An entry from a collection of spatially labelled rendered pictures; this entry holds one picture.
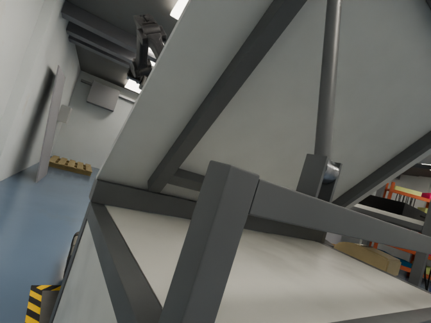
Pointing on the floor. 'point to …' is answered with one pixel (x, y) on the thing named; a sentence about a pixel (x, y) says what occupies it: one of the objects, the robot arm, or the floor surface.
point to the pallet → (70, 165)
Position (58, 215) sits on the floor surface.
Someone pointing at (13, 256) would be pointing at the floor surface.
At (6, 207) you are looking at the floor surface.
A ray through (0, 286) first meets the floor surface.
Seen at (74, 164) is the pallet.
